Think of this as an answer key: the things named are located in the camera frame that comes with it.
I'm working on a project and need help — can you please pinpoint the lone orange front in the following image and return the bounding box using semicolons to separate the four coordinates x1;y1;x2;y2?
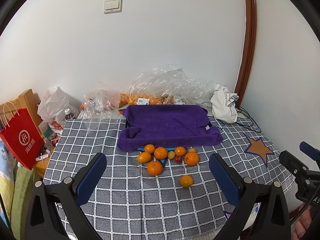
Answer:
180;175;194;187

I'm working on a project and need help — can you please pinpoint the large orange with stem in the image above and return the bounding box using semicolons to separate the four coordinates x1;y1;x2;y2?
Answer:
184;152;199;166

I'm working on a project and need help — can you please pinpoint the small orange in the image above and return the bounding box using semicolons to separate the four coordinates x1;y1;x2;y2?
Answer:
144;144;155;154

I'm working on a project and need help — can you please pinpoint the orange tangerine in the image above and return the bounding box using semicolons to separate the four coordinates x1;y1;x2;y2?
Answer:
136;152;151;163

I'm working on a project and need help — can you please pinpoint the green yellow cushion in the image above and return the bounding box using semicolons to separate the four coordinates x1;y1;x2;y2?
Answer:
1;167;41;239

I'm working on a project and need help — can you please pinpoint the grey checked tablecloth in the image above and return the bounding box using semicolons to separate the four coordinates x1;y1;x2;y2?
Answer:
44;118;294;239

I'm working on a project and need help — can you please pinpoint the small red apple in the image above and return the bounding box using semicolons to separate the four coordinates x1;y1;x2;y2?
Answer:
174;155;183;164

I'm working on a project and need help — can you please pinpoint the small yellow green fruit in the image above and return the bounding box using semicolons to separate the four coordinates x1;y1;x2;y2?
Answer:
168;151;175;160

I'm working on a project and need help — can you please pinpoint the white crumpled cloth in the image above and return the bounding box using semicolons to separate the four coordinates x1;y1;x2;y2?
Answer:
210;84;239;124

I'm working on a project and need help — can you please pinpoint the red paper shopping bag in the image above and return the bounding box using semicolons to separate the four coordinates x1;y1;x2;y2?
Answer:
1;108;44;170

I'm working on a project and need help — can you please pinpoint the purple towel on tray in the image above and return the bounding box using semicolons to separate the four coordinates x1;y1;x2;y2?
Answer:
117;105;223;152

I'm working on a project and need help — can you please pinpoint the plastic drink bottle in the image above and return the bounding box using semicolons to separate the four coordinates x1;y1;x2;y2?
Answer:
65;108;75;121

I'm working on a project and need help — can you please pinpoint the white plastic bag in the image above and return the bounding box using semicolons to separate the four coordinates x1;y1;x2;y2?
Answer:
37;87;79;129

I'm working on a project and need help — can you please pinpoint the small clear plastic bag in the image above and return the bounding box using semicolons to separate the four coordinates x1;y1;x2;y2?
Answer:
79;89;122;131

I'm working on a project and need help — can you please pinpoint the large clear plastic bag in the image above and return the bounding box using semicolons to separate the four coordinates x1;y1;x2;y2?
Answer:
126;64;215;109

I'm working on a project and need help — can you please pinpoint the bag of oranges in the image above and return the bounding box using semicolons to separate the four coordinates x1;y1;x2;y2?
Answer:
119;93;162;107

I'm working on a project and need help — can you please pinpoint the black cable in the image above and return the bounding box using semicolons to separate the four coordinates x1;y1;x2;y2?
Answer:
235;105;262;133

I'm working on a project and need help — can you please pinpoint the brown wooden door frame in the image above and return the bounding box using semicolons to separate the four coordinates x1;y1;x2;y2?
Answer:
234;0;257;106

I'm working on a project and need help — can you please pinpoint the white wall light switch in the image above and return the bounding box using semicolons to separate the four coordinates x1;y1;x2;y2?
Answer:
103;0;123;14

